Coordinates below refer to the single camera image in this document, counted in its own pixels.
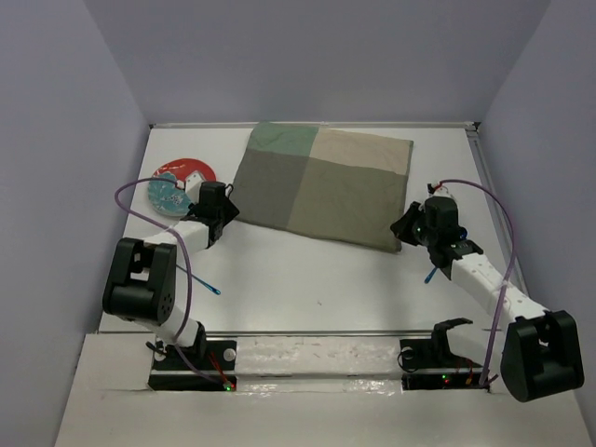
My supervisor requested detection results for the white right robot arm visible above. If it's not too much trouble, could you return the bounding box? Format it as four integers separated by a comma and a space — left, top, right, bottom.
390, 195, 585, 402

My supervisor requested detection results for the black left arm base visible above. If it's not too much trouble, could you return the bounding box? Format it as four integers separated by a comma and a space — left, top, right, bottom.
145, 339, 237, 392

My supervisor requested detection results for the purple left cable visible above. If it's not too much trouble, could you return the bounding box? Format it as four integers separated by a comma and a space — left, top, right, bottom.
114, 179, 229, 387

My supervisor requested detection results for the blue metallic spoon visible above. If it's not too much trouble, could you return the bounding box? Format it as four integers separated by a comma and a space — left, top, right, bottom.
423, 225, 468, 284

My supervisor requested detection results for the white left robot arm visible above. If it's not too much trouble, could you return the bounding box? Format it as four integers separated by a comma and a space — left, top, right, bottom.
102, 182, 239, 368

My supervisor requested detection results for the blue metallic fork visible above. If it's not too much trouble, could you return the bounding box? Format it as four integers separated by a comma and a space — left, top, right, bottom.
176, 264, 221, 295

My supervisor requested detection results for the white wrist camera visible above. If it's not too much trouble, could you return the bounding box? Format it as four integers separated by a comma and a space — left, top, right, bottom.
184, 170, 205, 203
427, 183, 454, 199

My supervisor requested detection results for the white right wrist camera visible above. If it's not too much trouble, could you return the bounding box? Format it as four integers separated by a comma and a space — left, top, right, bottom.
427, 183, 454, 199

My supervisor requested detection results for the red floral plate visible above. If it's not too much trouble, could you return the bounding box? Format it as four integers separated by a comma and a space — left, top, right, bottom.
147, 157, 217, 218

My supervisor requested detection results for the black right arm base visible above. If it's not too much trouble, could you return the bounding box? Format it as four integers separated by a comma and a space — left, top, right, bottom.
397, 318, 491, 391

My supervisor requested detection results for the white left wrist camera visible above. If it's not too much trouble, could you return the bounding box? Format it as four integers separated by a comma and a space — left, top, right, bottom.
184, 170, 205, 203

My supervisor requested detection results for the green beige patchwork cloth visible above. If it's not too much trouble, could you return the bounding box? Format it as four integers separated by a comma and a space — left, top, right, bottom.
232, 122, 413, 253

